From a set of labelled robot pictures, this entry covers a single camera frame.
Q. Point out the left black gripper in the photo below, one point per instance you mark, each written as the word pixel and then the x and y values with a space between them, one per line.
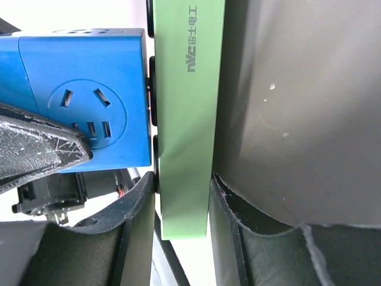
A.
pixel 37 155

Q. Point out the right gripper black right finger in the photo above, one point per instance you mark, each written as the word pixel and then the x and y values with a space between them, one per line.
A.
pixel 252 248

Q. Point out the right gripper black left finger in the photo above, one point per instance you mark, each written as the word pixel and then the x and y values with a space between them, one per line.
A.
pixel 111 247

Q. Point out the blue cube plug adapter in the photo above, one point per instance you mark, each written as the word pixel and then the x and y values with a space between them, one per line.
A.
pixel 93 80

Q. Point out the green power strip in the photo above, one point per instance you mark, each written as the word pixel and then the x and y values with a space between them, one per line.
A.
pixel 187 55

